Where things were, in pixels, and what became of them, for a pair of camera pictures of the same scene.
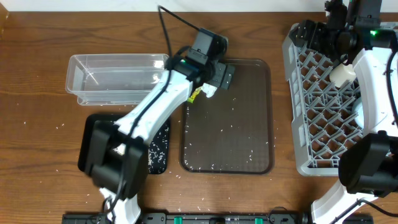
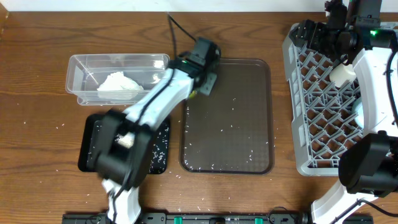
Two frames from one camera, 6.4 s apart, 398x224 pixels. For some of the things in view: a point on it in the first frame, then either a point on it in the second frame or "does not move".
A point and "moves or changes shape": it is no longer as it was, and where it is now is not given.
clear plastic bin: [114, 79] does not move
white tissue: [209, 89] moves or changes shape
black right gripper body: [331, 39] does not move
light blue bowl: [359, 109] does not move
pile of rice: [158, 150] moves or changes shape
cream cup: [339, 74] does not move
